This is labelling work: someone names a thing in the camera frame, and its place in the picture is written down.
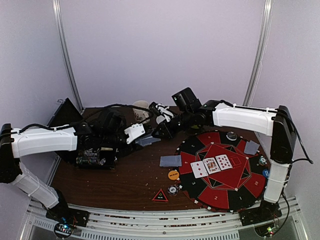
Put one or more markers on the poker chip stack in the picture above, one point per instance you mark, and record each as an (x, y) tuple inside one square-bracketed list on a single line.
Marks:
[(262, 161), (173, 190)]

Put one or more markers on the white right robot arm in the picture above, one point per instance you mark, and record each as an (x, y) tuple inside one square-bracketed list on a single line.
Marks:
[(273, 127)]

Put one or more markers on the dealt card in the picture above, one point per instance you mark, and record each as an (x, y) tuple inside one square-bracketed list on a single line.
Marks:
[(251, 147), (170, 161)]

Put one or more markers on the black red triangular all-in marker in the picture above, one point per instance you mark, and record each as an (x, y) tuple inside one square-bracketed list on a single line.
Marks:
[(160, 197)]

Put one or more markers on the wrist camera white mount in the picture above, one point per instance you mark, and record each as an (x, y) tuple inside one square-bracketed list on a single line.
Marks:
[(136, 132), (161, 110)]

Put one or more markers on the red black poker mat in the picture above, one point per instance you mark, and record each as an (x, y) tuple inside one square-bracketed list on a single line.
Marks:
[(231, 189)]

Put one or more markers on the black round dealer puck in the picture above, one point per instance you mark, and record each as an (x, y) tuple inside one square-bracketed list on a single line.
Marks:
[(231, 136)]

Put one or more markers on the black poker chip case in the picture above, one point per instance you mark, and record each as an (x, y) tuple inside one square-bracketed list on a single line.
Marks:
[(67, 114)]

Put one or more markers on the nine of diamonds card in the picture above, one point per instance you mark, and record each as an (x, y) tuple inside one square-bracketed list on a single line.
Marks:
[(223, 162)]

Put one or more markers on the white orange bowl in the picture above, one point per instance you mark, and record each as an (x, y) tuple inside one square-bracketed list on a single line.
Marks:
[(159, 119)]

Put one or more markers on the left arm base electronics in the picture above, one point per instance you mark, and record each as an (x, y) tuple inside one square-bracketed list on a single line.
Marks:
[(66, 225)]

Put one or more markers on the aluminium frame post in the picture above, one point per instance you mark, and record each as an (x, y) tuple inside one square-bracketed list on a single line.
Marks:
[(65, 53), (261, 48)]

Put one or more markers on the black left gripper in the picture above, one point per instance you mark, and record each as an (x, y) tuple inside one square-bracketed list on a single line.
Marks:
[(131, 149)]

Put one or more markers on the ceramic coral pattern mug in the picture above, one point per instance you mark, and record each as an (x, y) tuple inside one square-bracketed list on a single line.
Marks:
[(141, 114)]

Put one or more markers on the orange big blind button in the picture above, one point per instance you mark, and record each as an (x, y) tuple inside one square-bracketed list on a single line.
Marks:
[(173, 175)]

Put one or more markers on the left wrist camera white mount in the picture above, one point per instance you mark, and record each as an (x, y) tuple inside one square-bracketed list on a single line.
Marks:
[(136, 132)]

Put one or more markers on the blue small blind button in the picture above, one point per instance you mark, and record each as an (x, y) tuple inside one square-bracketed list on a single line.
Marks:
[(266, 173)]

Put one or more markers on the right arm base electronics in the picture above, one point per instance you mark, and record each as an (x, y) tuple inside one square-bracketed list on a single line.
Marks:
[(264, 215)]

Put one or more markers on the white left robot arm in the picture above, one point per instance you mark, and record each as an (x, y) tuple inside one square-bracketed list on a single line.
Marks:
[(76, 139)]

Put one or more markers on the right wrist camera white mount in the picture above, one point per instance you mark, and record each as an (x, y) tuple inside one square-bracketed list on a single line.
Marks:
[(161, 110)]

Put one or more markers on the aluminium front table rail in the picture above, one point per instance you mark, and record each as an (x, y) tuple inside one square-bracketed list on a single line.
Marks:
[(192, 224)]

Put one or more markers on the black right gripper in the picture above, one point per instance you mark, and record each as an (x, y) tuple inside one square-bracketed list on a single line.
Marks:
[(165, 128)]

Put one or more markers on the left aluminium frame post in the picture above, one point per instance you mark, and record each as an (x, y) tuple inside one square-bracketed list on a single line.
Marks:
[(65, 53)]

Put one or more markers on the front poker chip stacks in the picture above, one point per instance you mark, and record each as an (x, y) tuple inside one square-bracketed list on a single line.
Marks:
[(90, 157)]

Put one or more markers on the three of diamonds card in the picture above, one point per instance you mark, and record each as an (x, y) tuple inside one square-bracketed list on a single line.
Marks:
[(199, 169)]

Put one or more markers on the blue grey cloth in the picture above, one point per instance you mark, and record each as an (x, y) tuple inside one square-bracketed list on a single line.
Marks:
[(146, 140)]

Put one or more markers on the king face card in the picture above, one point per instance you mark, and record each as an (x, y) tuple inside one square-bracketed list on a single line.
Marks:
[(211, 165)]

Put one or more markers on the right aluminium frame post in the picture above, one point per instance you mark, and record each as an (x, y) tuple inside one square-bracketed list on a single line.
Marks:
[(261, 48)]

